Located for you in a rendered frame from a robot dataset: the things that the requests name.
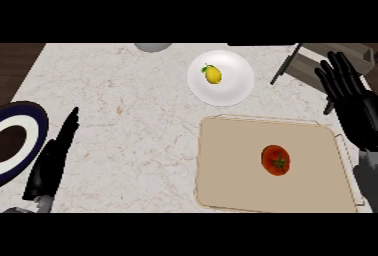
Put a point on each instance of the red tomato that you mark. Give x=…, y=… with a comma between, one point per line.
x=275, y=160

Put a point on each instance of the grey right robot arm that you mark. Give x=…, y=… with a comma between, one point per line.
x=366, y=181

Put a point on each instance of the grey round object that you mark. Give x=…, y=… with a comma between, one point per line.
x=152, y=47

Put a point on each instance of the beige tray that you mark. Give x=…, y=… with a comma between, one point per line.
x=275, y=166

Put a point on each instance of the yellow lemon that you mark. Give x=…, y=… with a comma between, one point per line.
x=213, y=74

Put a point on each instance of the white plate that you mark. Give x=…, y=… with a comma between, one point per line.
x=220, y=78

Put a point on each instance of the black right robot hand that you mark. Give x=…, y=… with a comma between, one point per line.
x=354, y=110

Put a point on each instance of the navy and white bowl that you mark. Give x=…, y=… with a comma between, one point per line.
x=15, y=140

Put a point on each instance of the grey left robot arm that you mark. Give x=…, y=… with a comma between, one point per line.
x=37, y=206

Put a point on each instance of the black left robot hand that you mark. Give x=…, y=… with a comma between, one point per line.
x=49, y=166

